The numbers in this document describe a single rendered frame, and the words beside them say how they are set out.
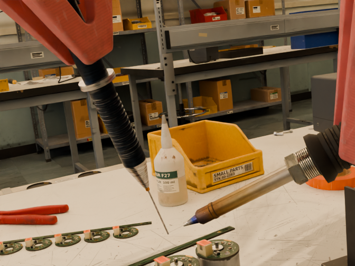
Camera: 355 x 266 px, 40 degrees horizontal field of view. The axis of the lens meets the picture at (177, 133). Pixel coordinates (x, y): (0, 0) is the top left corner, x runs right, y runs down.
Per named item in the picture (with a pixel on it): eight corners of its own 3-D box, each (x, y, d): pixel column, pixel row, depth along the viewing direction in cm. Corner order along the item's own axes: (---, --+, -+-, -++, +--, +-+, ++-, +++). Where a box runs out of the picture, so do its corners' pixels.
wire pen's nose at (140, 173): (131, 191, 23) (119, 166, 22) (146, 178, 24) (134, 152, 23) (146, 195, 22) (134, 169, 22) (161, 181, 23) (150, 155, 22)
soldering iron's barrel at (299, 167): (203, 237, 24) (323, 179, 22) (187, 210, 24) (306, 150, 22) (207, 225, 25) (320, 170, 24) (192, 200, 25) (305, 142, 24)
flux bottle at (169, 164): (154, 200, 56) (143, 115, 54) (181, 194, 57) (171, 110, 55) (164, 209, 53) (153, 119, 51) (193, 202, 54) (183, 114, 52)
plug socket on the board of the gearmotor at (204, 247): (216, 253, 27) (215, 241, 27) (204, 257, 27) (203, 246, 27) (208, 248, 28) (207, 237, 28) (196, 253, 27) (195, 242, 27)
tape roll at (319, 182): (340, 171, 59) (340, 161, 59) (373, 183, 54) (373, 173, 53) (297, 180, 58) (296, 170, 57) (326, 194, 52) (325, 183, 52)
